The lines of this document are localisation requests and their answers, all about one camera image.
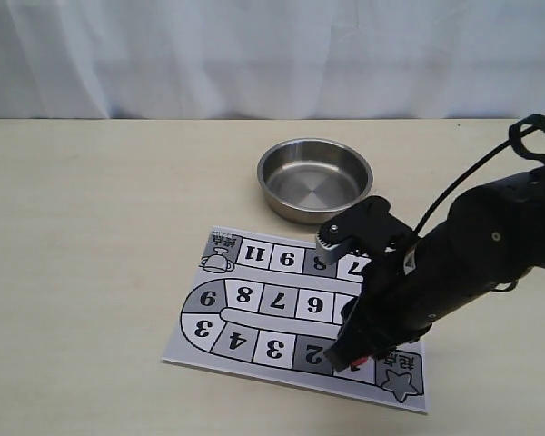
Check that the white backdrop curtain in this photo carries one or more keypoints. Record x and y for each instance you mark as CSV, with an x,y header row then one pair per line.
x,y
271,59

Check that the red cylinder game piece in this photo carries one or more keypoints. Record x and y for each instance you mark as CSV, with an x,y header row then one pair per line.
x,y
357,364

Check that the stainless steel round bowl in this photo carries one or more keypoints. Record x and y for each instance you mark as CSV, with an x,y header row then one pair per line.
x,y
309,180

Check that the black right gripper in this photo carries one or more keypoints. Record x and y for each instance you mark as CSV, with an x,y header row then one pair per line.
x,y
415,283

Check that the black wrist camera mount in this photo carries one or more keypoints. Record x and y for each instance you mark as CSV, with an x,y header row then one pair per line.
x,y
367,227

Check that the paper number game board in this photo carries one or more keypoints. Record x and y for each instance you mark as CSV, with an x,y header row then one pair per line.
x,y
266,308

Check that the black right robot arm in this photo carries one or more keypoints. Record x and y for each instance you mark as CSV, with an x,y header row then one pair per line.
x,y
516,202

